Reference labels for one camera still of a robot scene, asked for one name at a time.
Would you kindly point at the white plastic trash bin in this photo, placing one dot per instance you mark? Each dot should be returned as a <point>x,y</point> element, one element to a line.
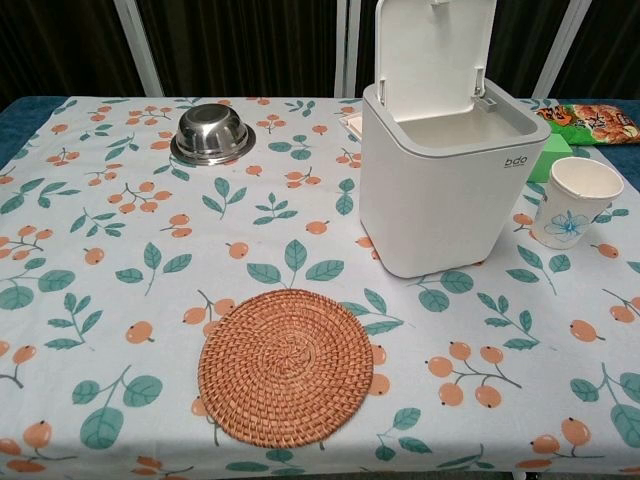
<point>430,210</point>

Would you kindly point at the paper cup with blue flower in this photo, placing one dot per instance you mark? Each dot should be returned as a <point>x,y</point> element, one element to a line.
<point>567,220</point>

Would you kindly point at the small pink white box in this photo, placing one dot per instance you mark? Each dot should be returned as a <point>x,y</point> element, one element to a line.
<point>352,124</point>

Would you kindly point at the round woven rattan placemat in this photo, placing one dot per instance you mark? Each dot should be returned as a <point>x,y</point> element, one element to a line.
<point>286,367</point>

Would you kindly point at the upturned stainless steel bowl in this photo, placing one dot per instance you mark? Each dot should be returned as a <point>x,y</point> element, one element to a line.
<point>212,132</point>

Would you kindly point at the floral fruit print tablecloth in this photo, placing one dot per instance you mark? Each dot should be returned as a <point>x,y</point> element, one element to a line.
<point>150,300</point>

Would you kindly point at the dark curtain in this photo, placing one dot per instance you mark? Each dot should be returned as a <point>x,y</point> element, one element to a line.
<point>225,47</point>

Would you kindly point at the green box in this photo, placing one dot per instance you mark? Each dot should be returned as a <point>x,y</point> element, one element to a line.
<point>549,160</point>

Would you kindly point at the green and orange snack bag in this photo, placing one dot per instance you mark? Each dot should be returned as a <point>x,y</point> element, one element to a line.
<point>590,122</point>

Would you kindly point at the white metal frame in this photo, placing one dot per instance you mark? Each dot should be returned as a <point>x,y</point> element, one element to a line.
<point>345,47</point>

